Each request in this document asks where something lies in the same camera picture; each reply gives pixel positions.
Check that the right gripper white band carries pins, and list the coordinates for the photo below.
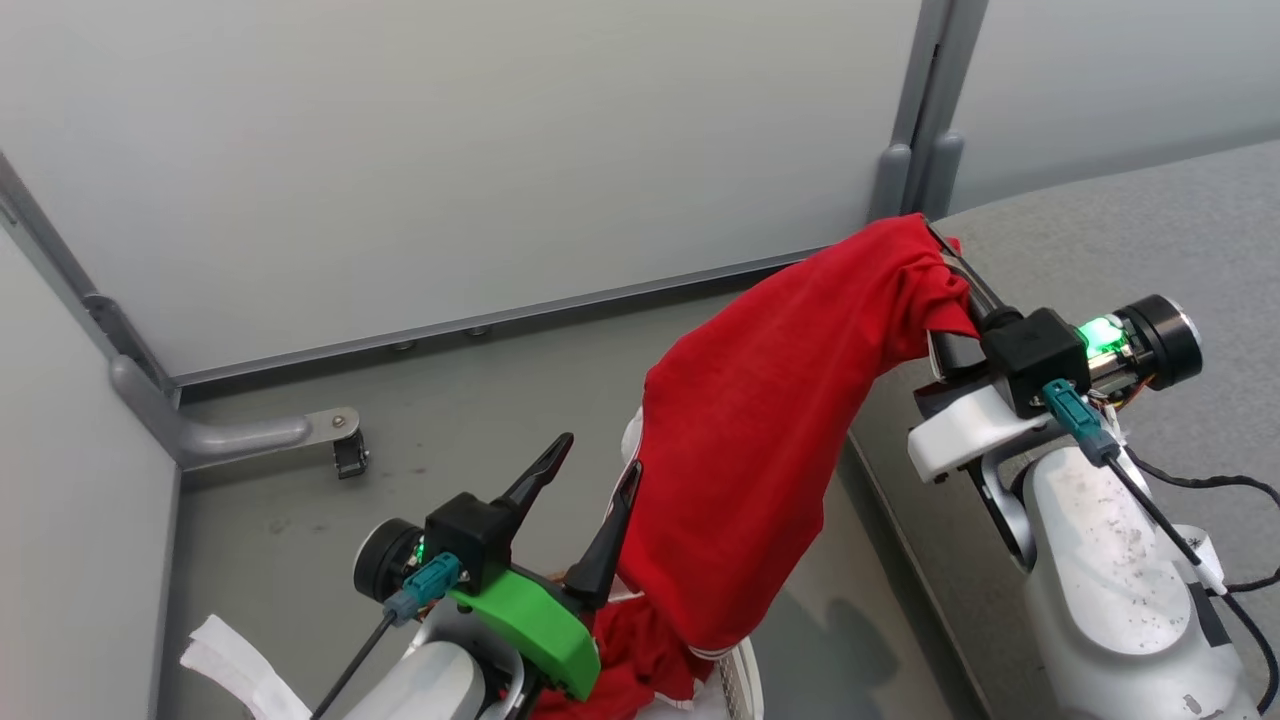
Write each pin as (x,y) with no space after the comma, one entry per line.
(1030,355)

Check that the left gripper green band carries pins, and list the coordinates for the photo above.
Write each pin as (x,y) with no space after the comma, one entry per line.
(520,625)

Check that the red clothing garment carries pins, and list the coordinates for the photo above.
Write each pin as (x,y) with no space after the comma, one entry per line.
(750,420)

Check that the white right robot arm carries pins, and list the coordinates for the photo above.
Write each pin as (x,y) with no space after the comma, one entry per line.
(1100,560)

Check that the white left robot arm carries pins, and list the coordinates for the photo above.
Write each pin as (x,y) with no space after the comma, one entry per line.
(430,690)

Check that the white wicker-rimmed laundry basket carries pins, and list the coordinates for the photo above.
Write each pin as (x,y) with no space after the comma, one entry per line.
(735,685)

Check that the small black caster wheel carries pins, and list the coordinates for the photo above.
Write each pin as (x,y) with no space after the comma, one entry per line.
(350,455)

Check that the grey curved partition foot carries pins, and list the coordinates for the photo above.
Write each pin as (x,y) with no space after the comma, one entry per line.
(240,437)

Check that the white fabric strip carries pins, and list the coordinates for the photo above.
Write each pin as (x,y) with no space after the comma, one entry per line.
(240,670)

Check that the grey partition bottom rail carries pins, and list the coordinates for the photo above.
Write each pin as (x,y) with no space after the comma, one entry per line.
(600,303)

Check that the grey partition post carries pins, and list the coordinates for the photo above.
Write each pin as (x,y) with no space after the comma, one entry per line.
(925,100)

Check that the grey partition side frame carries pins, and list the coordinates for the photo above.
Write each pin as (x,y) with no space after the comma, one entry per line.
(105,315)

